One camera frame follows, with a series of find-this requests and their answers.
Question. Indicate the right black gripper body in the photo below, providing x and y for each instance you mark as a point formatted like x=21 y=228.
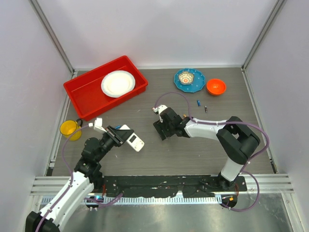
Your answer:
x=170 y=128

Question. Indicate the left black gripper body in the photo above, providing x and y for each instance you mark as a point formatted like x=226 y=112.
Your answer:
x=108 y=141

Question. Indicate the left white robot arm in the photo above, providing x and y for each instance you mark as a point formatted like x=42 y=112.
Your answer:
x=83 y=180

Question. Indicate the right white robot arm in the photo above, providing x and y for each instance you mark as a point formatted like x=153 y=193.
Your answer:
x=237 y=139

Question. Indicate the yellow plastic mug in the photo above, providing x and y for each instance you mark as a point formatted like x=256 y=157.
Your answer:
x=70 y=129

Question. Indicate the small patterned flower bowl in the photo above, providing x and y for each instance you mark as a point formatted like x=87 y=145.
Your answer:
x=186 y=78

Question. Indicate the blue ceramic plate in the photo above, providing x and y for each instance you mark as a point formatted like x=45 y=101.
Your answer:
x=197 y=85

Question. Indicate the white paper plate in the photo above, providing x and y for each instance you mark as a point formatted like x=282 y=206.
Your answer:
x=117 y=83

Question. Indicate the red plastic bin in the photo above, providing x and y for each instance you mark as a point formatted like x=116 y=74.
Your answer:
x=85 y=91

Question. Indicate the orange plastic bowl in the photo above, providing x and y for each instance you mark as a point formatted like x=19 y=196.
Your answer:
x=216 y=87

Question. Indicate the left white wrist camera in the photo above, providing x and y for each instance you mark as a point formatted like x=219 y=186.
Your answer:
x=97 y=125

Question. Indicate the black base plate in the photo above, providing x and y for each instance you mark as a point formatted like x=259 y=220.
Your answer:
x=164 y=186

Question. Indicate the white slotted cable duct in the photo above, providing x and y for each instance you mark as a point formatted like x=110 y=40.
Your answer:
x=178 y=199

